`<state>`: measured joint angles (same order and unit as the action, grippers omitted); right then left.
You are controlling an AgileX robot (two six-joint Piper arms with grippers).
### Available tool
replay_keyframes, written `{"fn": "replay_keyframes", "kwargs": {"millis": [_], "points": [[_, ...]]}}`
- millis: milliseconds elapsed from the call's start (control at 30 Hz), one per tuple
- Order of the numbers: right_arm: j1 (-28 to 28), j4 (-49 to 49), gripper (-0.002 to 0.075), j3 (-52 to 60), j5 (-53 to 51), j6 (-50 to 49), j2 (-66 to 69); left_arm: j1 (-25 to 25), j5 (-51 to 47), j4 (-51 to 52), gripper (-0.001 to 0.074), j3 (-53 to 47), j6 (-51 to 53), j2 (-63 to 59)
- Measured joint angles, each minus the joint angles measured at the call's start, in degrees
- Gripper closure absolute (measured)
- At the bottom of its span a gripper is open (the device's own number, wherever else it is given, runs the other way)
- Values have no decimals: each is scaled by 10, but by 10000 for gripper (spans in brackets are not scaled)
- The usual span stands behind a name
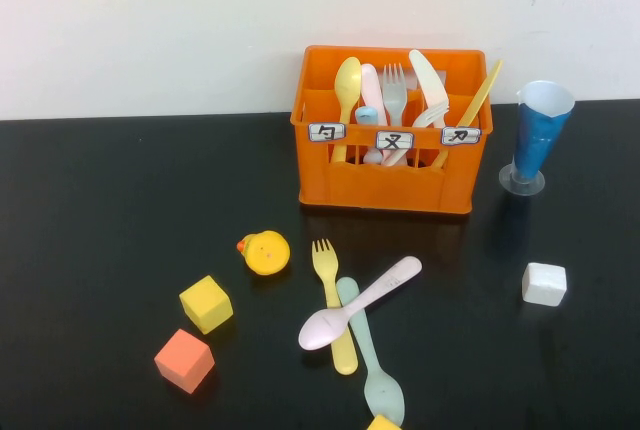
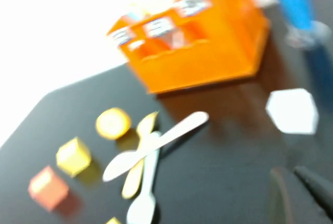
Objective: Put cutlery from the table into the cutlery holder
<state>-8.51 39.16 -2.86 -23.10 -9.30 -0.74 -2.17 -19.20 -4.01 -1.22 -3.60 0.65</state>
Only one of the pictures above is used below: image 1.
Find blue paper cone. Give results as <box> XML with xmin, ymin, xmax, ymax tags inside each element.
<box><xmin>514</xmin><ymin>80</ymin><xmax>575</xmax><ymax>179</ymax></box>

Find grey-green plastic fork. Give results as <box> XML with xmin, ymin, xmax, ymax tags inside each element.
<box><xmin>382</xmin><ymin>62</ymin><xmax>409</xmax><ymax>126</ymax></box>

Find salmon orange cube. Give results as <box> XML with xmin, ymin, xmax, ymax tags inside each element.
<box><xmin>153</xmin><ymin>328</ymin><xmax>216</xmax><ymax>395</ymax></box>

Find orange plastic cutlery crate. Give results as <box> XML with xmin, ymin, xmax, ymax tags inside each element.
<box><xmin>291</xmin><ymin>44</ymin><xmax>494</xmax><ymax>215</ymax></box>

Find white knife character label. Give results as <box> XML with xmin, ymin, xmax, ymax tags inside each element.
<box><xmin>440</xmin><ymin>126</ymin><xmax>482</xmax><ymax>146</ymax></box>

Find blue-handled white utensil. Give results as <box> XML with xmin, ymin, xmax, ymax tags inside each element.
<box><xmin>354</xmin><ymin>105</ymin><xmax>384</xmax><ymax>165</ymax></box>

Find white plastic fork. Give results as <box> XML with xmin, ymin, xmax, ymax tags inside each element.
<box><xmin>411</xmin><ymin>99</ymin><xmax>450</xmax><ymax>129</ymax></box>

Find yellow block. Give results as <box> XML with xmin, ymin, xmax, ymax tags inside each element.
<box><xmin>366</xmin><ymin>414</ymin><xmax>404</xmax><ymax>430</ymax></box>

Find yellow rubber duck toy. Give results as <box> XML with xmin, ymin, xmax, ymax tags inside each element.
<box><xmin>236</xmin><ymin>229</ymin><xmax>291</xmax><ymax>277</ymax></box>

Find white cube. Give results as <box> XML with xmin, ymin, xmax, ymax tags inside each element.
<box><xmin>521</xmin><ymin>262</ymin><xmax>568</xmax><ymax>307</ymax></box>

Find yellow cube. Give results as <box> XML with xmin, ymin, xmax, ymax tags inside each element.
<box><xmin>178</xmin><ymin>274</ymin><xmax>235</xmax><ymax>336</ymax></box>

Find pink plastic utensil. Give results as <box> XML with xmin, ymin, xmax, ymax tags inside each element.
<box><xmin>359</xmin><ymin>63</ymin><xmax>407</xmax><ymax>167</ymax></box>

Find yellow plastic spoon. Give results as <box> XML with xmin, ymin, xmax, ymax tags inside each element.
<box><xmin>331</xmin><ymin>56</ymin><xmax>363</xmax><ymax>164</ymax></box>

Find white spoon character label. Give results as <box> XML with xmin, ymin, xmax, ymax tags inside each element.
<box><xmin>307</xmin><ymin>122</ymin><xmax>348</xmax><ymax>143</ymax></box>

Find white fork character label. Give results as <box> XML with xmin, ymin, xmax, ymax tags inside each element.
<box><xmin>375</xmin><ymin>130</ymin><xmax>416</xmax><ymax>151</ymax></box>

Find pale yellow plastic fork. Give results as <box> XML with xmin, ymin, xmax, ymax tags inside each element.
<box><xmin>311</xmin><ymin>238</ymin><xmax>360</xmax><ymax>376</ymax></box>

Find pale green plastic spoon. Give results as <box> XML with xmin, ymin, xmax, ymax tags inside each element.
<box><xmin>335</xmin><ymin>276</ymin><xmax>405</xmax><ymax>426</ymax></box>

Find blue cone cup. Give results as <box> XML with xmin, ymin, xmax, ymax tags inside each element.
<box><xmin>498</xmin><ymin>80</ymin><xmax>575</xmax><ymax>196</ymax></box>

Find pale pink plastic spoon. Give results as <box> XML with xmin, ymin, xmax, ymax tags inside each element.
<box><xmin>298</xmin><ymin>255</ymin><xmax>424</xmax><ymax>352</ymax></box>

